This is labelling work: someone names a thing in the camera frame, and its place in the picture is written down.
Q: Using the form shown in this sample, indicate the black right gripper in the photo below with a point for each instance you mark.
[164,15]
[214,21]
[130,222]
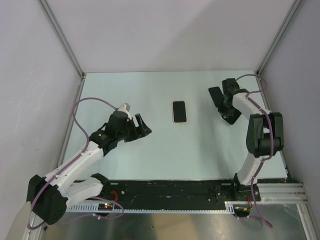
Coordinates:
[222,111]

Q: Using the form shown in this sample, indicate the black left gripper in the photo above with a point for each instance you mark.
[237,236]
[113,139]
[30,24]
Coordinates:
[142,126]

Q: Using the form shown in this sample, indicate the black phone case with holes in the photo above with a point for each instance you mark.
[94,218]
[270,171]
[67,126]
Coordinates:
[230,115]

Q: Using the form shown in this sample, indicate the pink silicone phone case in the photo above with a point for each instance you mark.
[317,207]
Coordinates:
[179,123]

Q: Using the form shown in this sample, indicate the black smartphone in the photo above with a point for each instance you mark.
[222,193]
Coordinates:
[179,112]

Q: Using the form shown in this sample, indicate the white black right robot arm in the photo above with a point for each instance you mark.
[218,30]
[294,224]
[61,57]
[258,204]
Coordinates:
[265,132]

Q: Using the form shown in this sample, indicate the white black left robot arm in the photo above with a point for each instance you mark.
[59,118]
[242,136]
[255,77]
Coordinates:
[51,195]

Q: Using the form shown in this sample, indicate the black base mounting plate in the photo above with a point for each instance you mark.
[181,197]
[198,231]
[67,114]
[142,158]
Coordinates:
[174,192]

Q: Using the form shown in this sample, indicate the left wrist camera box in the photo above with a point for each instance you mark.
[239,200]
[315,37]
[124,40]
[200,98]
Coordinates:
[125,108]

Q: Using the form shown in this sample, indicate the grey slotted cable duct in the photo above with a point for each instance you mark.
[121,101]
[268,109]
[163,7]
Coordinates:
[207,207]

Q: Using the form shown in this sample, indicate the aluminium corner post right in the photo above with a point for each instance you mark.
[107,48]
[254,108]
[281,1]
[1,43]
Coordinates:
[280,34]

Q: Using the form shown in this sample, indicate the aluminium corner post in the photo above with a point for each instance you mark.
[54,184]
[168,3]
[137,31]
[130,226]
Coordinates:
[280,34]
[57,29]

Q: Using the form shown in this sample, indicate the aluminium corner post left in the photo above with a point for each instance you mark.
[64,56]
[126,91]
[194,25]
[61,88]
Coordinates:
[57,29]

